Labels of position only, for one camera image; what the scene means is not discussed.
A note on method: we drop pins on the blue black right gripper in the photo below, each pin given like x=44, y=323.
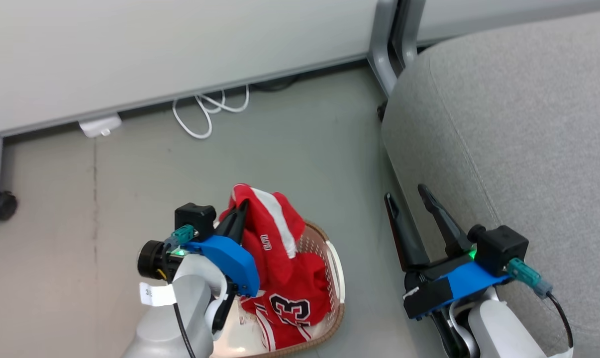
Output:
x=459, y=283

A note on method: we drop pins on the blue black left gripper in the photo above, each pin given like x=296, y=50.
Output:
x=230, y=258

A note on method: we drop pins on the red basketball jersey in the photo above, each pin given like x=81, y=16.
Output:
x=280, y=268

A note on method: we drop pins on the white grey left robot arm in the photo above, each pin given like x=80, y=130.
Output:
x=180, y=318

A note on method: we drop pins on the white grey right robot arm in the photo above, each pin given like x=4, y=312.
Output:
x=499, y=330

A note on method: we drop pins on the cream perforated laundry basket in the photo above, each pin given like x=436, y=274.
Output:
x=332, y=278

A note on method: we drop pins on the grey fabric sofa seat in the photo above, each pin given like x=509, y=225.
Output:
x=529, y=149

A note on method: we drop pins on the white paper label tag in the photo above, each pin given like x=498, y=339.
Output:
x=156, y=294

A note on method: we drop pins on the small white power adapter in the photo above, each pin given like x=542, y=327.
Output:
x=100, y=125

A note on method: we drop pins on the wide white partition panel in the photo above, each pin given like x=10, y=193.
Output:
x=155, y=49

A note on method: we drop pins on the black caster wheel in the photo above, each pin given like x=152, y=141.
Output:
x=4, y=205

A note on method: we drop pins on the narrow white partition panel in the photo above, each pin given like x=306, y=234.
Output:
x=504, y=15

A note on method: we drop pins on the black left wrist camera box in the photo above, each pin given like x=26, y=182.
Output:
x=195, y=219

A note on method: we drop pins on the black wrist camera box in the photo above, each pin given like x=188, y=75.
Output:
x=501, y=248
x=195, y=219

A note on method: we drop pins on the teal left camera connector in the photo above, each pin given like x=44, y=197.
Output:
x=183, y=233

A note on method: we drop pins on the teal camera connector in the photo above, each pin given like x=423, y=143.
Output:
x=183, y=233
x=526, y=276

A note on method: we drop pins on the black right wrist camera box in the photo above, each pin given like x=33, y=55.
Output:
x=501, y=248

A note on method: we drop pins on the teal right camera connector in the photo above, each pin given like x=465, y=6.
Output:
x=526, y=276

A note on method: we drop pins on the grey partition post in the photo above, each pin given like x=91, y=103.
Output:
x=379, y=49
x=409, y=35

